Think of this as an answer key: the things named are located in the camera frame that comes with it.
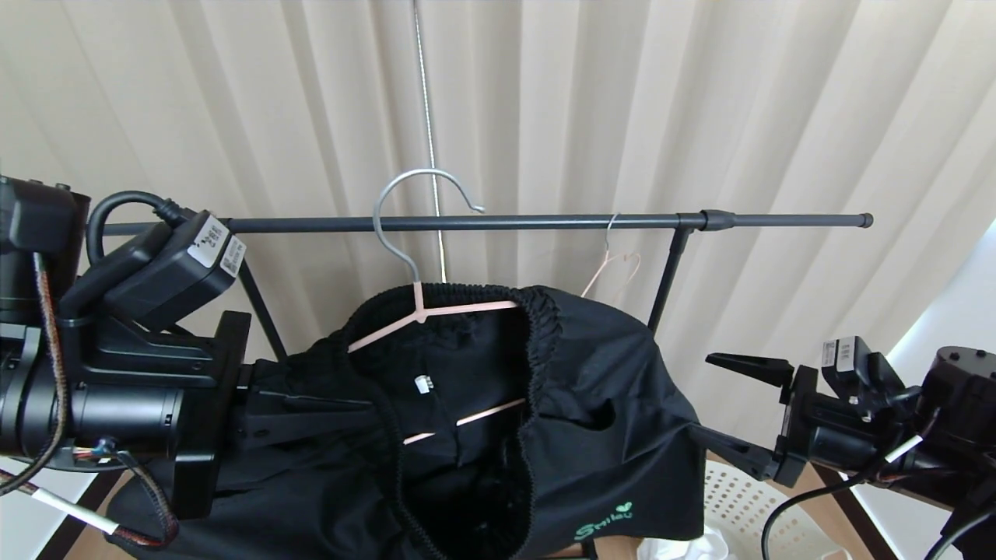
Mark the pink clothes hanger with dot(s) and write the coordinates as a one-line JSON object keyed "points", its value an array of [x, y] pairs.
{"points": [[419, 307], [608, 237]]}

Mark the white laundry basket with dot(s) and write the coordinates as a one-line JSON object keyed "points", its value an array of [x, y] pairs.
{"points": [[747, 505]]}

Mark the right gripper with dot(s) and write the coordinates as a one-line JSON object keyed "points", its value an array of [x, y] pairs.
{"points": [[797, 428]]}

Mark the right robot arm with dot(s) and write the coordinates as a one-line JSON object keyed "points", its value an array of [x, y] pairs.
{"points": [[965, 404]]}

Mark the black clothes rack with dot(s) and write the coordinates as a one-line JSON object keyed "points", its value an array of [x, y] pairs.
{"points": [[545, 222]]}

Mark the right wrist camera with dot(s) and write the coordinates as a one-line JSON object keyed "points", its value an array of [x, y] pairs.
{"points": [[852, 365]]}

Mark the white garment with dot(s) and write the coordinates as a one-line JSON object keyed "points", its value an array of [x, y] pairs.
{"points": [[685, 548]]}

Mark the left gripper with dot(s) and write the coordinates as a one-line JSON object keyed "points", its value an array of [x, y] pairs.
{"points": [[202, 435]]}

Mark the beige curtain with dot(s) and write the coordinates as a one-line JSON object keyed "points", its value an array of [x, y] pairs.
{"points": [[233, 93]]}

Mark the black garment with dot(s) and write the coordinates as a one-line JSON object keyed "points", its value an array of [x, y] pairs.
{"points": [[607, 435]]}

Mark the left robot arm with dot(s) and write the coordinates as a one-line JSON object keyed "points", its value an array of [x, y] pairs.
{"points": [[31, 233]]}

